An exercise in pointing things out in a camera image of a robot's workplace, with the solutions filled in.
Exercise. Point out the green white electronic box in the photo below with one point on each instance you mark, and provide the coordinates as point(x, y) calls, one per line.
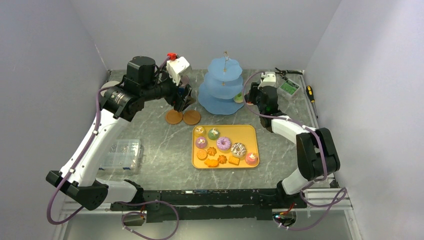
point(288, 89)

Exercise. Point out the round orange cookie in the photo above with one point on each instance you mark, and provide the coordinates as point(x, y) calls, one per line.
point(201, 154)

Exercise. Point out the clear plastic screw box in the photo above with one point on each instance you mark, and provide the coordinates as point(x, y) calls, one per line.
point(124, 157)

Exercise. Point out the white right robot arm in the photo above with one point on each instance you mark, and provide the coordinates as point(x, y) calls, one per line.
point(316, 152)

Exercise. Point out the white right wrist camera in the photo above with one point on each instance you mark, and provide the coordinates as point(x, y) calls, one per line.
point(268, 78)

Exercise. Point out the yellow cupcake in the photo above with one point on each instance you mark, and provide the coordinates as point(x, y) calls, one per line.
point(199, 131)

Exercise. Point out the pink cupcake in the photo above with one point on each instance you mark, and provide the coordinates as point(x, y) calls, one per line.
point(251, 159)

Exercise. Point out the right wooden coaster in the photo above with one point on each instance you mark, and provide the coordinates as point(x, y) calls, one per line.
point(191, 117)

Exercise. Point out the purple cupcake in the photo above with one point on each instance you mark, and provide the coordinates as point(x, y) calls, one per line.
point(201, 142)

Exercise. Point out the white tape roll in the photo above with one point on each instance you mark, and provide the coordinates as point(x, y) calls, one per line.
point(106, 86)

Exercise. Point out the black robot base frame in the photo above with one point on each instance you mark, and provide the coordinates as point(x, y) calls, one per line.
point(252, 203)

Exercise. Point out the wooden coaster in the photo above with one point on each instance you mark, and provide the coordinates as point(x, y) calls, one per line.
point(191, 117)
point(173, 117)

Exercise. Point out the left wooden coaster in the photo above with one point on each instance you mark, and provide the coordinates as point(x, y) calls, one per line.
point(173, 117)

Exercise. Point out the orange fish-shaped cookie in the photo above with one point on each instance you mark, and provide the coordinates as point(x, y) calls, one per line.
point(211, 163)

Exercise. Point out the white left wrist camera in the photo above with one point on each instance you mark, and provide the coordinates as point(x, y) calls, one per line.
point(176, 66)

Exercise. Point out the blue three-tier cake stand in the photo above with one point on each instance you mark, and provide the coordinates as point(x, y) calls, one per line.
point(221, 84)

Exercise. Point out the dark orange swirl cookie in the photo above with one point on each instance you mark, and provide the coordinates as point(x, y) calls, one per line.
point(222, 159)

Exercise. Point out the green cupcake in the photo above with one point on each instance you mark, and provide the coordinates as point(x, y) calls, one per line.
point(214, 133)

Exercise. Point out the yellow serving tray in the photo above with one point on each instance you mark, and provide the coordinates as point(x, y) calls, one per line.
point(245, 134)

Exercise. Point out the green frosted donut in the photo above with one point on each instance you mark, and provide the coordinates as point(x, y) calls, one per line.
point(239, 98)

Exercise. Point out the yellow black screwdriver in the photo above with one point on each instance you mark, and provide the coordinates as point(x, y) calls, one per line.
point(310, 95)

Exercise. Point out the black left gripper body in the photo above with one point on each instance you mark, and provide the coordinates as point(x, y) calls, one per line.
point(171, 95)

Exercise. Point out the purple-grey mug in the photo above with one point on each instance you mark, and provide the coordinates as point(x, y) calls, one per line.
point(184, 81)

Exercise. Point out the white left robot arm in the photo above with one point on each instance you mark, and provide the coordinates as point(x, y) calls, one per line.
point(115, 109)

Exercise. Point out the black pliers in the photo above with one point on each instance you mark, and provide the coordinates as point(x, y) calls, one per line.
point(283, 73)

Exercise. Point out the chocolate white sprinkled donut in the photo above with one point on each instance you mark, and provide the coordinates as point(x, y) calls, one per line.
point(238, 150)

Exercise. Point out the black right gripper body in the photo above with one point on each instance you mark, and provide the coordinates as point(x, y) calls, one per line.
point(254, 97)

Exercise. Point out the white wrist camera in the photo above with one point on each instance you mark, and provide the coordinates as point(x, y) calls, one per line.
point(176, 66)
point(268, 78)

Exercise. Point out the purple sprinkled donut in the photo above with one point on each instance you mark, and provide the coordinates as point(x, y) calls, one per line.
point(223, 143)

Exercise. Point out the square cracker biscuit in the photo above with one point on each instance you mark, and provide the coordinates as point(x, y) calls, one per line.
point(234, 160)

